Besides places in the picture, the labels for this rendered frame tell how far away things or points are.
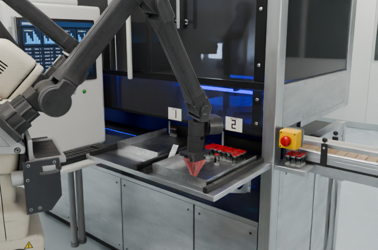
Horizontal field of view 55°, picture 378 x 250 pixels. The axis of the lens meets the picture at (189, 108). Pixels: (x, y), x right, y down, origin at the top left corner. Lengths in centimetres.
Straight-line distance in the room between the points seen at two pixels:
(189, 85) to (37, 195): 56
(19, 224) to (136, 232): 114
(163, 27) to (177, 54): 10
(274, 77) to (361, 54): 467
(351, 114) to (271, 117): 476
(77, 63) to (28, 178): 37
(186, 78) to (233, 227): 85
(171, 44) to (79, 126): 104
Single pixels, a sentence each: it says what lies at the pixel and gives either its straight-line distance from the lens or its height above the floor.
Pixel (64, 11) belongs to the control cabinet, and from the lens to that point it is 194.
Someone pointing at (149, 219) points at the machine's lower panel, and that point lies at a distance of 212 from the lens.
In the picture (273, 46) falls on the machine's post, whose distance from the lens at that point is 146.
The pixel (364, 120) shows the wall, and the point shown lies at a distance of 618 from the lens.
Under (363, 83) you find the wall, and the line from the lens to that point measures 611.
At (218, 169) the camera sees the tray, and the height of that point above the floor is 88.
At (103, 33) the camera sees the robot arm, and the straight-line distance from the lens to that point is 99.
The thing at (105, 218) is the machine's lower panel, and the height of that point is 26.
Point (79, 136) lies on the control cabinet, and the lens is 202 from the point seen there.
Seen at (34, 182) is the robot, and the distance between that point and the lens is 115.
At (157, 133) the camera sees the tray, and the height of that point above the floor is 90.
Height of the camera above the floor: 139
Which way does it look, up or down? 11 degrees down
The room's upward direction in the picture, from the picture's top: straight up
